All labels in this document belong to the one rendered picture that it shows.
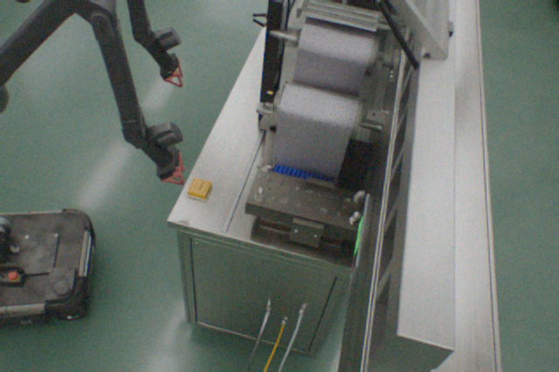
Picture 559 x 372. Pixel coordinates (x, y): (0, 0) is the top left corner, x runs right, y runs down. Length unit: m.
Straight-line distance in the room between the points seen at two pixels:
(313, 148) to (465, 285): 0.75
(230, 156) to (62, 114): 1.84
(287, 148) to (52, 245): 1.33
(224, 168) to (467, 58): 0.92
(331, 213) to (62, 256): 1.38
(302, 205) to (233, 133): 0.53
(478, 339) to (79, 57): 3.48
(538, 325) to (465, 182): 1.82
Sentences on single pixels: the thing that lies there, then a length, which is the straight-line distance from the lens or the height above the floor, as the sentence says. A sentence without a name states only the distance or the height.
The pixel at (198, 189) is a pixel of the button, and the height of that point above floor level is 0.92.
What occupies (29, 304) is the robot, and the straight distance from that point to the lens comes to 2.42.
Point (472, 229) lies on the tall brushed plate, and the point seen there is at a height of 1.44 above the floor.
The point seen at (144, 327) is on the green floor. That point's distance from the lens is 2.51.
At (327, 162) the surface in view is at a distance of 1.64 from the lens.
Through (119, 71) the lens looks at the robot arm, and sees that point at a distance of 1.32.
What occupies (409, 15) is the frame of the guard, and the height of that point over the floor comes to 1.74.
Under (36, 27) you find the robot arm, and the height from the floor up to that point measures 1.61.
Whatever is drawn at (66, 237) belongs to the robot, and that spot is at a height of 0.24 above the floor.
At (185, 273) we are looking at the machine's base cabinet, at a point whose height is 0.56.
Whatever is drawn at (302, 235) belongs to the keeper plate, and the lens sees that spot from 1.61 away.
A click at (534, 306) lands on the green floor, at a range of 3.02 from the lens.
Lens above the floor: 2.27
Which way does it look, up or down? 49 degrees down
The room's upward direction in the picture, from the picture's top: 9 degrees clockwise
